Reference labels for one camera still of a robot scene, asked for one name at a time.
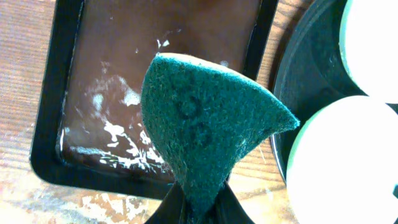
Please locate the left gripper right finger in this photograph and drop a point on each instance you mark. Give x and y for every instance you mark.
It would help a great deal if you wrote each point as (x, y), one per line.
(227, 209)

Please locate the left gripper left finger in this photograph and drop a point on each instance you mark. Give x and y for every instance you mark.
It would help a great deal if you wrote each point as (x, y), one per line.
(173, 209)

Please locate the green scouring sponge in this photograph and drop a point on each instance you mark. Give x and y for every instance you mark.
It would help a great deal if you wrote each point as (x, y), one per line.
(203, 118)

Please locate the light blue plate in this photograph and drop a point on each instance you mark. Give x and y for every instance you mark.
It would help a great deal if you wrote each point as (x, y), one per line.
(342, 167)
(368, 46)

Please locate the black rectangular tray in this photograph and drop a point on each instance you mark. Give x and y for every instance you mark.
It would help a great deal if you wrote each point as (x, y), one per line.
(89, 131)

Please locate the round black tray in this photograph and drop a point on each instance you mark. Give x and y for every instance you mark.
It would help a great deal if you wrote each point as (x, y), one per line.
(311, 74)

